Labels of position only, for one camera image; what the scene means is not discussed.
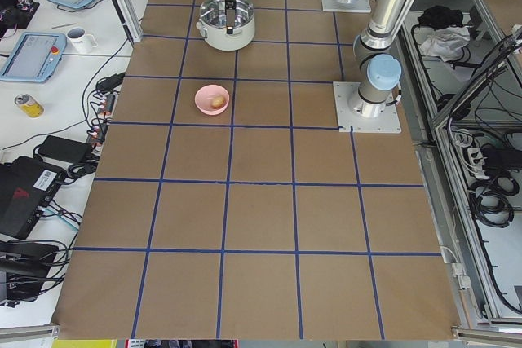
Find yellow drink can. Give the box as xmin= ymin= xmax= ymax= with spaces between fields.
xmin=14 ymin=94 xmax=44 ymax=118

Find black cloth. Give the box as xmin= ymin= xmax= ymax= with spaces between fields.
xmin=418 ymin=6 xmax=463 ymax=29

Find white mug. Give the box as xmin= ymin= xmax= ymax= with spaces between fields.
xmin=66 ymin=27 xmax=98 ymax=55

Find coiled black cables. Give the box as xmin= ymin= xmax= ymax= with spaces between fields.
xmin=467 ymin=176 xmax=515 ymax=228

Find near teach pendant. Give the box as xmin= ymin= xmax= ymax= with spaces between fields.
xmin=1 ymin=32 xmax=67 ymax=83

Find glass pot lid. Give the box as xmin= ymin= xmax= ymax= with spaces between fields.
xmin=199 ymin=0 xmax=254 ymax=30

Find brown egg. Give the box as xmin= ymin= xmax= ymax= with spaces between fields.
xmin=210 ymin=95 xmax=226 ymax=109

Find white cooking pot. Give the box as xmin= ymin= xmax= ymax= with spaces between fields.
xmin=197 ymin=0 xmax=255 ymax=51

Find black power adapter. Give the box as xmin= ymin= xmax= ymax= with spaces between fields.
xmin=33 ymin=135 xmax=93 ymax=164

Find power strip with plugs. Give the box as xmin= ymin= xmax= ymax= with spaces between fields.
xmin=86 ymin=91 xmax=118 ymax=148

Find pink bowl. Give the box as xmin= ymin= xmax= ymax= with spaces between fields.
xmin=194 ymin=85 xmax=230 ymax=116

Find white crumpled cloth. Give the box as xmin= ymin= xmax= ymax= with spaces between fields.
xmin=419 ymin=27 xmax=471 ymax=62

